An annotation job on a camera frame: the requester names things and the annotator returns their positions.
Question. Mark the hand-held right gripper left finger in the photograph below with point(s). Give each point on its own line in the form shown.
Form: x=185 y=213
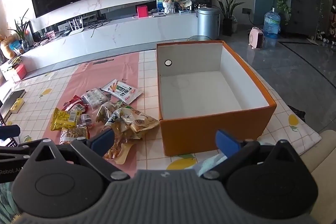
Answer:
x=103 y=138

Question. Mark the white router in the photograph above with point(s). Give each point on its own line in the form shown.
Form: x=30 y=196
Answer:
x=76 y=28

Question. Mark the red snack packet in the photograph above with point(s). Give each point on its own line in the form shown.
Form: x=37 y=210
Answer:
x=74 y=103

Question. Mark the blue water jug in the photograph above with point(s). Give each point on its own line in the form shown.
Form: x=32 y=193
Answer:
x=271 y=23

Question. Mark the white plastic bag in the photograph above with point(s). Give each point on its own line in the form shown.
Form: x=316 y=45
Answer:
x=207 y=165

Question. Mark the potted long-leaf plant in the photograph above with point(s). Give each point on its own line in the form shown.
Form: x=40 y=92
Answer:
x=227 y=27

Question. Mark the amber clear snack packet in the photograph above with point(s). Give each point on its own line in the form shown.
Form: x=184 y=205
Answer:
x=120 y=148

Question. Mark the wall socket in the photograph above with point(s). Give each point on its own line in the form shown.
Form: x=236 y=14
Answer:
x=246 y=11

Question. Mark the brown clear snack packet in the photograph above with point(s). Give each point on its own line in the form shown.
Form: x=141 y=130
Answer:
x=73 y=133

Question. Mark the teal patterned cloth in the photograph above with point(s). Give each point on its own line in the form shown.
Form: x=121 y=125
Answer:
x=6 y=200

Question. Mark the black plastic bag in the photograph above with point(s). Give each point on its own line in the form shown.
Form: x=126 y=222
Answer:
x=296 y=112

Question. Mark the white green snack packet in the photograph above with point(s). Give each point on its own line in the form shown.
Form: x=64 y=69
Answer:
x=123 y=90

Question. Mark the orange cardboard box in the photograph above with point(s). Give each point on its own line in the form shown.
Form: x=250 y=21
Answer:
x=210 y=129

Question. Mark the yellow snack packet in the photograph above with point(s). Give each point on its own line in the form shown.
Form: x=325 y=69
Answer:
x=63 y=119

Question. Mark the blue white carton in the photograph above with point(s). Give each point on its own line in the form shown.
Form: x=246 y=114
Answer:
x=159 y=2

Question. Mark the dark drawer cabinet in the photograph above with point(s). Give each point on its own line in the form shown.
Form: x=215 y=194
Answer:
x=304 y=11

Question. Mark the pink space heater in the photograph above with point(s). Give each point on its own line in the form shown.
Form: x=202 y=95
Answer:
x=256 y=39

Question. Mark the clear packet of white candies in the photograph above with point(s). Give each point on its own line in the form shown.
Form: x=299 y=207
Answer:
x=93 y=96

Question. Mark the small dark snack packet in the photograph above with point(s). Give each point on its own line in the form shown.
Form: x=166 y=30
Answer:
x=86 y=120

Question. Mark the white marble tv console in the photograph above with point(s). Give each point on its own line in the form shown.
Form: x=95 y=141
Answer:
x=118 y=37

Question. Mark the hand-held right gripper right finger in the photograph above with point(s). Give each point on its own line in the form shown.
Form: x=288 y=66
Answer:
x=226 y=140

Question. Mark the teddy bear bouquet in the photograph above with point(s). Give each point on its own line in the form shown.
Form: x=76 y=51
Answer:
x=168 y=2

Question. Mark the red storage box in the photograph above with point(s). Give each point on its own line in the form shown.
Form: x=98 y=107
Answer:
x=19 y=72

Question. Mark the plant in glass vase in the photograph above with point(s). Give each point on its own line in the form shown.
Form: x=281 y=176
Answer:
x=22 y=35

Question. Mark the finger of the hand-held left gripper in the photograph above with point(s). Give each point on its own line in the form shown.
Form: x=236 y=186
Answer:
x=9 y=132
x=13 y=151

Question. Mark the beige cushion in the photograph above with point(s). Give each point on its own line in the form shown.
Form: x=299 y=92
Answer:
x=325 y=155

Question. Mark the orange plush toy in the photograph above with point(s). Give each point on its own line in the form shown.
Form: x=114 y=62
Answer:
x=6 y=49

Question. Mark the beige cartoon snack packet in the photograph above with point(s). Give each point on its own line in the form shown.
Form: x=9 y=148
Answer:
x=136 y=121

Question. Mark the clear chair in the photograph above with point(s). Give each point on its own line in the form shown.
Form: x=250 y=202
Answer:
x=199 y=38

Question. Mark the silver trash can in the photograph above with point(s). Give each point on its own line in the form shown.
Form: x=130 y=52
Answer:
x=207 y=24

